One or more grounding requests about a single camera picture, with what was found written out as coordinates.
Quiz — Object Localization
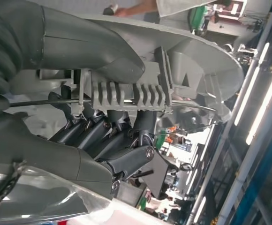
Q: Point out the clear plastic film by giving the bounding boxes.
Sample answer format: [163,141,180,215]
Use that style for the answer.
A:
[0,165,113,224]

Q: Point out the person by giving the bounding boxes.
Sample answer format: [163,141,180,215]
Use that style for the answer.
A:
[103,0,218,18]

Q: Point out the dark grey flat panel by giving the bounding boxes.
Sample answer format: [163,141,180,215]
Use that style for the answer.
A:
[138,150,170,200]

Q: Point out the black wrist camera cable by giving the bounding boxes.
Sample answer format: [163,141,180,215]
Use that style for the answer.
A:
[0,161,27,215]

